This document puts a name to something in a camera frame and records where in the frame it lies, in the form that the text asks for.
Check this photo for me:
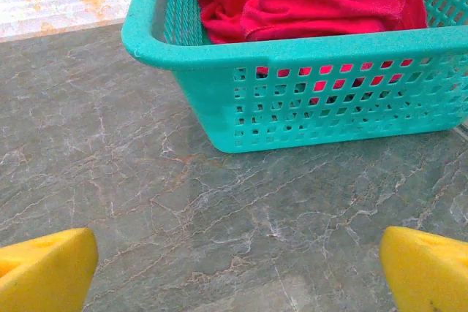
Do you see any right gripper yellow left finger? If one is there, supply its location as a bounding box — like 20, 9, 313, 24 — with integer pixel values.
0, 227, 99, 312

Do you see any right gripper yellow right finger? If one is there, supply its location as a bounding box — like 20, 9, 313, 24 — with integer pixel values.
379, 226, 468, 312

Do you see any teal plastic basket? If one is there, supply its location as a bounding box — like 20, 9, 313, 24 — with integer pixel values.
121, 0, 468, 155

